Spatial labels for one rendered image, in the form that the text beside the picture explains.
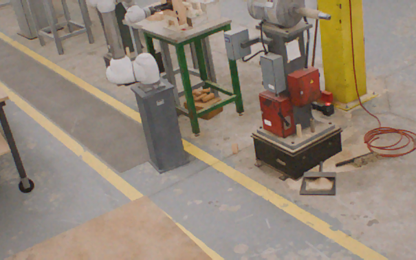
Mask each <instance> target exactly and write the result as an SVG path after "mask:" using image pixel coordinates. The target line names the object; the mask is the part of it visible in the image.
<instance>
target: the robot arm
mask: <svg viewBox="0 0 416 260"><path fill-rule="evenodd" d="M89 2H90V5H92V6H93V7H95V8H96V7H97V9H98V10H99V12H101V15H102V20H103V23H104V26H105V29H106V33H107V37H108V40H109V46H110V49H111V54H112V57H113V58H112V59H111V62H110V66H108V68H107V78H108V80H109V82H111V83H115V84H124V83H132V82H135V81H140V82H141V84H140V85H138V88H140V89H141V90H142V91H143V92H144V93H145V94H147V93H149V92H151V91H154V90H155V91H158V90H159V89H161V88H163V87H166V84H164V83H163V82H162V81H161V80H160V72H159V71H158V68H157V63H156V62H155V59H154V58H153V56H152V55H151V54H149V53H142V54H140V55H138V56H137V57H136V60H135V61H134V62H131V61H130V60H129V57H128V56H126V55H125V53H124V48H123V44H122V38H121V35H120V29H119V25H118V23H117V20H116V14H115V7H116V3H118V2H122V4H123V6H124V7H125V9H126V10H127V13H126V14H125V16H124V17H125V20H126V22H127V23H138V22H140V21H142V20H144V19H147V18H150V16H151V15H154V14H155V12H161V11H164V10H168V9H169V8H172V7H173V4H172V3H170V5H168V3H167V2H166V3H161V4H160V5H158V6H154V7H149V8H148V7H146V8H141V9H140V8H139V7H138V4H137V2H136V0H89Z"/></svg>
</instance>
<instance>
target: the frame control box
mask: <svg viewBox="0 0 416 260"><path fill-rule="evenodd" d="M223 38H224V43H225V47H226V51H227V56H228V59H230V60H233V61H236V60H239V59H241V58H242V60H243V62H247V61H249V60H250V59H252V58H253V57H254V56H256V55H257V54H259V53H260V52H264V55H266V54H265V51H264V50H260V51H258V52H257V53H255V54H254V55H251V56H250V57H249V58H248V59H247V60H244V57H245V56H247V55H249V54H251V49H250V46H249V47H247V48H245V49H243V48H241V42H244V41H246V40H248V39H249V34H248V29H247V28H244V27H241V26H240V27H237V28H235V29H232V30H229V32H225V33H223Z"/></svg>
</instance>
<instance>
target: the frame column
mask: <svg viewBox="0 0 416 260"><path fill-rule="evenodd" d="M263 33H264V35H265V36H266V37H267V38H270V39H274V45H272V46H269V45H268V46H267V48H268V52H272V53H275V54H278V55H281V56H283V67H284V73H285V85H286V89H285V90H283V91H281V93H283V94H287V95H289V91H288V85H287V75H288V74H290V73H292V72H294V71H296V70H297V69H300V68H302V67H304V65H305V57H306V52H305V44H304V37H303V32H301V33H299V34H296V35H294V36H291V37H288V38H286V37H284V36H279V35H275V34H271V33H268V32H263ZM310 105H311V103H310V104H308V105H305V106H304V107H301V108H299V107H296V106H294V105H293V110H294V123H295V130H296V133H297V129H296V125H297V124H300V128H301V130H303V129H305V128H307V127H310V126H311V125H310V119H311V118H313V119H314V117H313V115H312V112H311V111H310V107H309V106H310ZM314 123H316V120H315V119H314Z"/></svg>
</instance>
